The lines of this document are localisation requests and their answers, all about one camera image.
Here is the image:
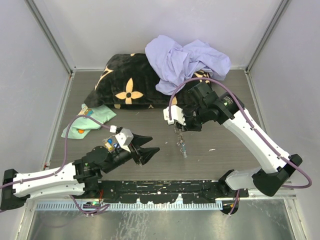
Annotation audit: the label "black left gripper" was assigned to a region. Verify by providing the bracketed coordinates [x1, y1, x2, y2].
[102, 133, 160, 174]

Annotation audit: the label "yellow tagged key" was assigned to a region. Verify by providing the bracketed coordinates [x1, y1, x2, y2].
[102, 137, 114, 152]

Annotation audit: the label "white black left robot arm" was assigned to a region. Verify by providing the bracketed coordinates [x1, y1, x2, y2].
[0, 132, 160, 212]

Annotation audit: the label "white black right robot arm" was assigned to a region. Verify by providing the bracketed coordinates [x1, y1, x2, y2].
[163, 81, 303, 197]

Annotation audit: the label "lavender crumpled cloth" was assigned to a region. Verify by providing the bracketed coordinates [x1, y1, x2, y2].
[145, 35, 231, 95]

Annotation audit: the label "mint green cartoon cloth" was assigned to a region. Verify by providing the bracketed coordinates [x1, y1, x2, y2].
[67, 103, 117, 140]

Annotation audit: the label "black floral pillow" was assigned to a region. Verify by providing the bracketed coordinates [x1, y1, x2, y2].
[83, 52, 213, 110]

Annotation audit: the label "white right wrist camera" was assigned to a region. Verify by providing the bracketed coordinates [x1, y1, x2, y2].
[163, 105, 186, 126]

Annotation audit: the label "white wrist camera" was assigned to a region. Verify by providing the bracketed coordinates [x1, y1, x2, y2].
[115, 127, 134, 153]
[163, 105, 186, 126]

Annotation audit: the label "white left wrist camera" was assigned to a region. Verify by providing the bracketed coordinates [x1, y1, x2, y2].
[115, 127, 134, 153]

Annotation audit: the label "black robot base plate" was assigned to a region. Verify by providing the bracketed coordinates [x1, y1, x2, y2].
[71, 179, 251, 205]

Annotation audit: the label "slotted grey cable duct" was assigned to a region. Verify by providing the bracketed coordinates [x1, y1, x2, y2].
[35, 200, 223, 211]

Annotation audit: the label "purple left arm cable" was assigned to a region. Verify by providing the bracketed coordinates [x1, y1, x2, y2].
[0, 114, 118, 218]

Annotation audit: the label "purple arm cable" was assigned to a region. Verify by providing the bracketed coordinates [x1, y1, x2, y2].
[167, 76, 313, 218]
[0, 114, 118, 218]

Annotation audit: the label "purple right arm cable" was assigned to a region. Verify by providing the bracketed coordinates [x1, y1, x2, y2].
[167, 76, 313, 218]

